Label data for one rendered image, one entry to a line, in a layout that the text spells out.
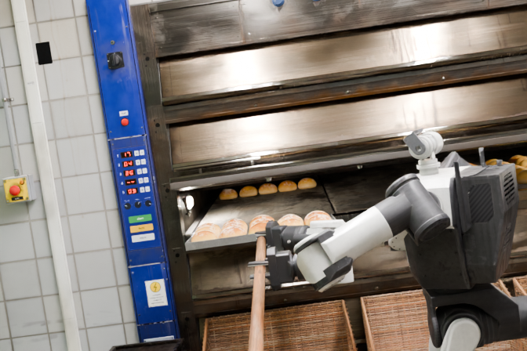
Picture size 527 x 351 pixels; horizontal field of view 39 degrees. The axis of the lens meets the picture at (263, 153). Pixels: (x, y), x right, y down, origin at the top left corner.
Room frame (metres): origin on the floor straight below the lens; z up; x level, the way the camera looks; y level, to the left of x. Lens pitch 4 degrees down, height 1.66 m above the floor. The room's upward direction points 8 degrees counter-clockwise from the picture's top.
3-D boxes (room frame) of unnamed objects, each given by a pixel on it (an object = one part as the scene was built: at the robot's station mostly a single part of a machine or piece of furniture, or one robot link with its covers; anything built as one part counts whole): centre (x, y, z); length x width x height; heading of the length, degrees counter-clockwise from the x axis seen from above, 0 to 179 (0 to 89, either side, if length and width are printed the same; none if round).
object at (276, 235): (2.51, -0.03, 1.19); 0.12 x 0.10 x 0.13; 54
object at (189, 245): (2.82, 0.04, 1.19); 0.55 x 0.36 x 0.03; 89
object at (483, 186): (2.03, -0.50, 1.27); 0.34 x 0.30 x 0.36; 150
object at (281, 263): (2.11, -0.03, 1.19); 0.12 x 0.10 x 0.13; 82
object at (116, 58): (2.90, 0.51, 1.92); 0.06 x 0.04 x 0.11; 88
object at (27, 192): (2.92, 0.96, 1.46); 0.10 x 0.07 x 0.10; 88
